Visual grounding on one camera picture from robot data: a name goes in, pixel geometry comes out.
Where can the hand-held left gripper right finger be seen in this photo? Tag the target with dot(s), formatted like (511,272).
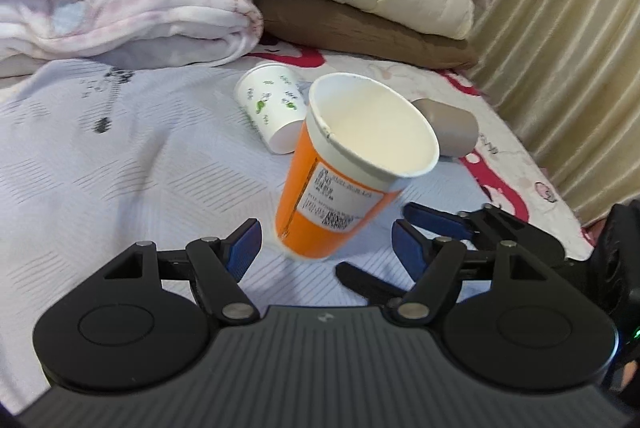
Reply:
(407,249)

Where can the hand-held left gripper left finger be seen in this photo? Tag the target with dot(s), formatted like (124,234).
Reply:
(244,245)

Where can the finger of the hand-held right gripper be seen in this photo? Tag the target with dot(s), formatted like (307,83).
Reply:
(367,282)
(434,219)

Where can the orange paper cup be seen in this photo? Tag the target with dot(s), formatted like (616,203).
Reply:
(345,167)

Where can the grey cup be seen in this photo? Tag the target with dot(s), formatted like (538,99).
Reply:
(450,125)

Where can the white cup with green print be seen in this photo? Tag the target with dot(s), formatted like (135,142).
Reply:
(267,105)

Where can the lavender quilted bed cover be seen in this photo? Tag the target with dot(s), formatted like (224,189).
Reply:
(125,167)

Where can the folded cream brown blanket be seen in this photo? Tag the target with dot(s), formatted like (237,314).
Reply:
(350,25)

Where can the beige curtain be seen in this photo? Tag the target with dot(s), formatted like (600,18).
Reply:
(565,47)

